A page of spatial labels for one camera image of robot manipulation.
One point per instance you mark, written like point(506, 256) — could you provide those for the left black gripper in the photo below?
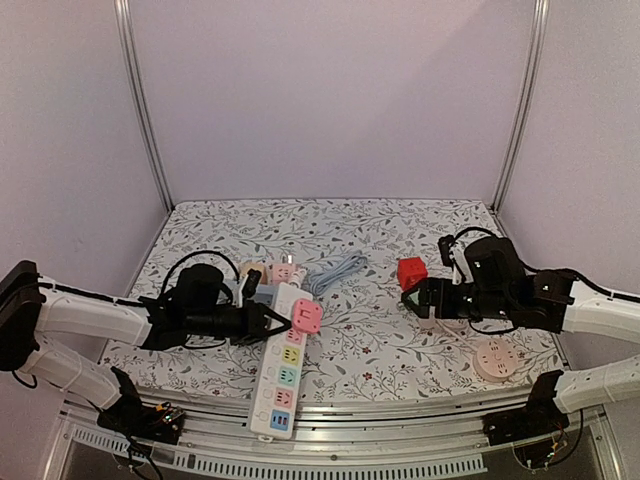
point(254, 323)

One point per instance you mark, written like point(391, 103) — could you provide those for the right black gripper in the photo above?
point(437, 296)

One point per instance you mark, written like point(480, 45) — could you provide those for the red cube socket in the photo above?
point(410, 271)

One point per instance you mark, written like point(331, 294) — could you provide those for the pink plug adapter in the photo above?
point(307, 316)

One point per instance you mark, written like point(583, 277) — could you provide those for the white long power strip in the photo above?
point(276, 393)

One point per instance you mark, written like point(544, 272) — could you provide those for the round pink socket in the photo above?
point(495, 360)

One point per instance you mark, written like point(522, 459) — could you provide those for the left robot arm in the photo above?
point(199, 303)

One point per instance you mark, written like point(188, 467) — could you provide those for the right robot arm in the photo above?
point(565, 300)

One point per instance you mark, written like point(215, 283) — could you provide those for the blue power strip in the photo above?
point(264, 293)

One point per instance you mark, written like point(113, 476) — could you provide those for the pink cube adapter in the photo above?
point(281, 273)

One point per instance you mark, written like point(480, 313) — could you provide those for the beige cube adapter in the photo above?
point(246, 267)

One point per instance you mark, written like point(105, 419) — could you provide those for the floral tablecloth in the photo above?
point(369, 348)

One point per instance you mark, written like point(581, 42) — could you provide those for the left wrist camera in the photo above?
point(248, 285)

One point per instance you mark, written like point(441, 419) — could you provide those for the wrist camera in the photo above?
point(446, 251)
point(248, 285)

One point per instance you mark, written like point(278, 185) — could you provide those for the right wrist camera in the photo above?
point(446, 251)

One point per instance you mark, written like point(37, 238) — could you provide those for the aluminium front rail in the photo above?
point(438, 438)

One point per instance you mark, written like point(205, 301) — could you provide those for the right aluminium frame post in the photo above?
point(526, 94)

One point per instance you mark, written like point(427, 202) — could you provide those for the aluminium frame post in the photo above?
point(134, 74)
point(526, 94)

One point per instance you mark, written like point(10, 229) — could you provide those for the left aluminium frame post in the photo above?
point(134, 74)

